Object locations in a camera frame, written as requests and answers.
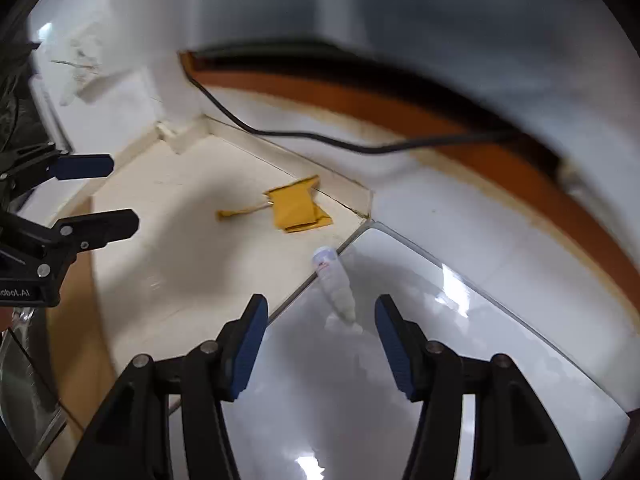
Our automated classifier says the small white dropper bottle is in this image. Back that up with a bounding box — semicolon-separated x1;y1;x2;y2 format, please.
311;246;356;323

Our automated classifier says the brown cardboard sheet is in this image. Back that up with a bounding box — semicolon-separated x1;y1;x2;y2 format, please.
46;196;120;430

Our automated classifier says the yellow crumpled paper bag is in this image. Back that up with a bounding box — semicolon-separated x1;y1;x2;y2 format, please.
216;176;333;233

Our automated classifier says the stainless steel sink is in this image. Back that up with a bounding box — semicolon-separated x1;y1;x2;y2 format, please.
1;309;66;467

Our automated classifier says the white wall socket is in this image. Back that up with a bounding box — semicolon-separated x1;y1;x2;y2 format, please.
49;21;104;106

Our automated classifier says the black power cable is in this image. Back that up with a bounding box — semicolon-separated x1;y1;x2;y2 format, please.
179;52;501;155

